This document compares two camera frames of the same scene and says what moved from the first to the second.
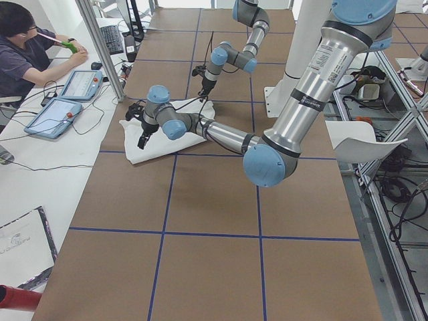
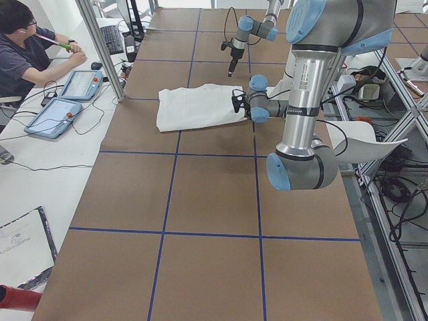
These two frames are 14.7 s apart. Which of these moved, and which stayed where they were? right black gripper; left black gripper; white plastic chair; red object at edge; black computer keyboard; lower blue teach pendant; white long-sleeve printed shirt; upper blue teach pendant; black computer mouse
Moved: left black gripper; white long-sleeve printed shirt; right black gripper
Stayed: black computer keyboard; white plastic chair; upper blue teach pendant; black computer mouse; lower blue teach pendant; red object at edge
